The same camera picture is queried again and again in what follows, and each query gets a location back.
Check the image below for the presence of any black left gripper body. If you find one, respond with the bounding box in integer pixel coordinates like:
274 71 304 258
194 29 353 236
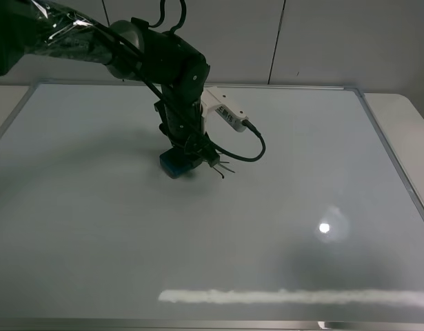
154 90 212 162

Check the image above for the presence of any blue whiteboard eraser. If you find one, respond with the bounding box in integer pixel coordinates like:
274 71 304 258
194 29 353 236
159 148 202 179

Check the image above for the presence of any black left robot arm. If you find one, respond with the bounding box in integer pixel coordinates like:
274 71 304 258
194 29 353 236
0 1 219 163

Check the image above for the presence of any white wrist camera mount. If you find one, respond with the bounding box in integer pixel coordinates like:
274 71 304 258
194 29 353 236
201 86 248 133

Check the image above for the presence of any black camera cable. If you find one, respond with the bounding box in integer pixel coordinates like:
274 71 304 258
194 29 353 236
211 119 267 162

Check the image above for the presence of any white whiteboard with aluminium frame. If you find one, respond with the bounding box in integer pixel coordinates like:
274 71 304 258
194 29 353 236
0 83 424 330

